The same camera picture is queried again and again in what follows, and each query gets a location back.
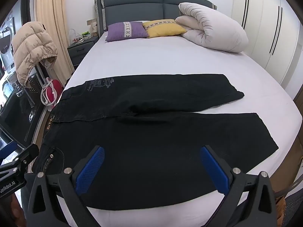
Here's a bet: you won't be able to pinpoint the dark grey nightstand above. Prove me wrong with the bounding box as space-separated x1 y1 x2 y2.
67 36 99 70

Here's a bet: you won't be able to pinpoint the white bed mattress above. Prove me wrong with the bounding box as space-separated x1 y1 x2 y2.
66 36 302 226

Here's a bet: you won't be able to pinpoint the purple pillow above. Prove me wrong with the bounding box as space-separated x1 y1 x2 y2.
106 22 148 42

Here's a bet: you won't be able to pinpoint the rolled white duvet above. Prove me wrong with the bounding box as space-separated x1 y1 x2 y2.
175 3 249 53

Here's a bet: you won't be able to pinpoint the black denim pants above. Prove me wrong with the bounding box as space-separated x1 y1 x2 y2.
33 74 278 211

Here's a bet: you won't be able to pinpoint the beige curtain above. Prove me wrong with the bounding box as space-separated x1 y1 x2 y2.
34 0 74 85

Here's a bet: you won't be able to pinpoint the dark grey headboard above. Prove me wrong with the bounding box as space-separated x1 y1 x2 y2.
94 0 217 36

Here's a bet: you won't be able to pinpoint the wire basket with items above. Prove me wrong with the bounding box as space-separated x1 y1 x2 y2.
69 29 92 44

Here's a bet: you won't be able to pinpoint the yellow pillow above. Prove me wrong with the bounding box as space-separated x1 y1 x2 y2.
142 19 187 38

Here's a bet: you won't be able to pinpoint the beige puffer jacket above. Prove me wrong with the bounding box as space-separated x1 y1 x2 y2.
12 21 58 88

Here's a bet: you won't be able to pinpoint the white wardrobe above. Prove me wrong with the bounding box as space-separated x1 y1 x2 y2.
232 0 302 89

